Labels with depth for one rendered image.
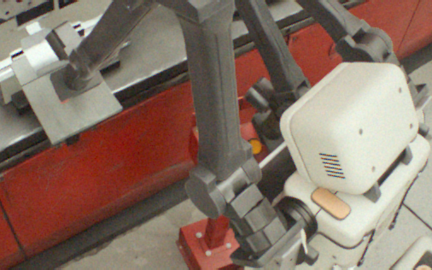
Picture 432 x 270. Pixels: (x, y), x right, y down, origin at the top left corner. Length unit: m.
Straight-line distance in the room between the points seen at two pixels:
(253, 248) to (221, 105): 0.26
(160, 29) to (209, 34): 0.93
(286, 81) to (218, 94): 0.53
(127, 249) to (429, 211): 1.26
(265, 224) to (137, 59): 0.75
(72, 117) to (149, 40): 0.40
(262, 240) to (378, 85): 0.31
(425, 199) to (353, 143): 1.72
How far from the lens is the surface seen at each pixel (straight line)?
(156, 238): 2.31
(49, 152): 1.62
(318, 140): 0.96
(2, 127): 1.54
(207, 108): 0.87
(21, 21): 1.43
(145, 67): 1.61
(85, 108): 1.38
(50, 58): 1.48
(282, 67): 1.36
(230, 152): 0.93
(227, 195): 0.98
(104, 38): 1.00
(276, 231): 1.00
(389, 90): 1.01
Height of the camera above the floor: 2.12
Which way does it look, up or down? 56 degrees down
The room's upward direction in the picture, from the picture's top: 11 degrees clockwise
